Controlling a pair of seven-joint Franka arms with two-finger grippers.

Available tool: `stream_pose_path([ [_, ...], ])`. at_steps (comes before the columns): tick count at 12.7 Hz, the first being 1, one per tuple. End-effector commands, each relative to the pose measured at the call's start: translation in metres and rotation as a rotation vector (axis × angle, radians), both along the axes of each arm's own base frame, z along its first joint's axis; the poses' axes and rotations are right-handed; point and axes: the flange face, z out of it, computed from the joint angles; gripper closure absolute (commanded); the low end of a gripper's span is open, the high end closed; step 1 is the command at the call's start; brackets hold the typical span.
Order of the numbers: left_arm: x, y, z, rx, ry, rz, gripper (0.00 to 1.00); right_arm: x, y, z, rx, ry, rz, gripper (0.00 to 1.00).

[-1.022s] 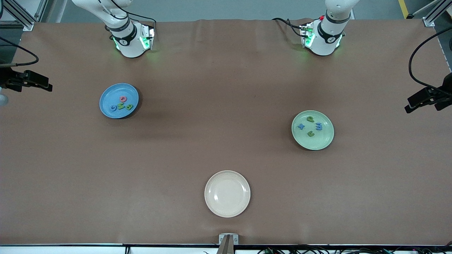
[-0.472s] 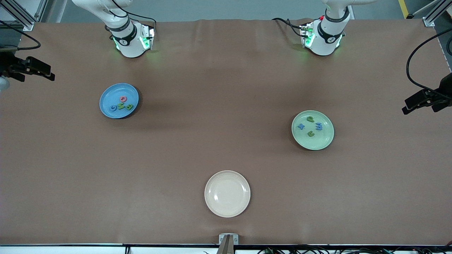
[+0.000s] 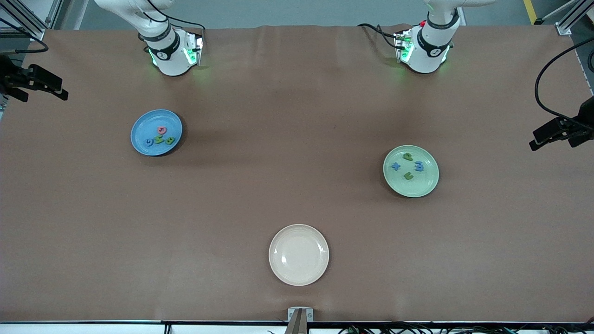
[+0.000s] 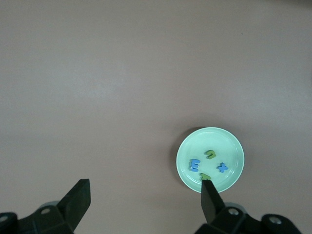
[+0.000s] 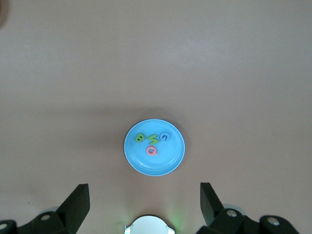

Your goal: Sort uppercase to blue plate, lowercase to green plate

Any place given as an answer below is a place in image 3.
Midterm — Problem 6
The blue plate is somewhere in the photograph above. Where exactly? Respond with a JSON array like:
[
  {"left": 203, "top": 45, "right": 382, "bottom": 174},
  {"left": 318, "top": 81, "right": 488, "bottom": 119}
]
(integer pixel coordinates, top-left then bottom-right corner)
[{"left": 130, "top": 109, "right": 183, "bottom": 157}]

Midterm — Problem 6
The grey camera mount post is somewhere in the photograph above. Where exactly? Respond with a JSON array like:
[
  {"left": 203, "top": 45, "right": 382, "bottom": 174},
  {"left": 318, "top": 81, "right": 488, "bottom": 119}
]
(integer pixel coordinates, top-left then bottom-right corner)
[{"left": 284, "top": 310, "right": 309, "bottom": 334}]

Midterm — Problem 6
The green plate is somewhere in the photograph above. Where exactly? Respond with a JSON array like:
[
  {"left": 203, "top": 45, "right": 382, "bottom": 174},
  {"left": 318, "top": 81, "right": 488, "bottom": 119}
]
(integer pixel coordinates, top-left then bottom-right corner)
[{"left": 383, "top": 145, "right": 440, "bottom": 199}]

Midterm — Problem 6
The silver base connector box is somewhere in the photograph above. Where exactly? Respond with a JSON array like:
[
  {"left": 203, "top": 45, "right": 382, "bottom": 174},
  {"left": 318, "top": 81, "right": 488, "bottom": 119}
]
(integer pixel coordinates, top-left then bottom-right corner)
[
  {"left": 182, "top": 31, "right": 205, "bottom": 66},
  {"left": 394, "top": 29, "right": 414, "bottom": 64}
]

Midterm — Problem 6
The aluminium frame extrusion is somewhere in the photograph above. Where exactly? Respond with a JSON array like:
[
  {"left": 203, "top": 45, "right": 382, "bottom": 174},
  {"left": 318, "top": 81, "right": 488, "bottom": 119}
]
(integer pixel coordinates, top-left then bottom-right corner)
[
  {"left": 0, "top": 0, "right": 63, "bottom": 41},
  {"left": 556, "top": 0, "right": 590, "bottom": 36}
]

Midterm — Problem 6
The metal stand leg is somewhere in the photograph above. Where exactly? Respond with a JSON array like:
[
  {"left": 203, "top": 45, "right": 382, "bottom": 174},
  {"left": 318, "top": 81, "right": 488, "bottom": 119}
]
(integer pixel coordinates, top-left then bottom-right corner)
[{"left": 533, "top": 0, "right": 574, "bottom": 25}]

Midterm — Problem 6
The cream plate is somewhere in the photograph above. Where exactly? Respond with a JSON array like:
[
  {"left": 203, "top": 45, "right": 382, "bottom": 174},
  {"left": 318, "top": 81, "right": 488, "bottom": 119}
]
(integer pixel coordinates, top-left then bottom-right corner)
[{"left": 269, "top": 224, "right": 329, "bottom": 286}]

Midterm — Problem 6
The silver metal bracket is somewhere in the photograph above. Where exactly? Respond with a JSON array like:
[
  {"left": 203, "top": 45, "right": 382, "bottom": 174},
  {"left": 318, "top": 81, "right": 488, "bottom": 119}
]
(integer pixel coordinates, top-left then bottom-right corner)
[{"left": 287, "top": 307, "right": 314, "bottom": 322}]

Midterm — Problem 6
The brown table mat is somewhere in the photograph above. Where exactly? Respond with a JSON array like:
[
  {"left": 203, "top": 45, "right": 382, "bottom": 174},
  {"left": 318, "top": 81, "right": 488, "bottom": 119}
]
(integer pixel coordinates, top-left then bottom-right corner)
[{"left": 0, "top": 24, "right": 594, "bottom": 324}]

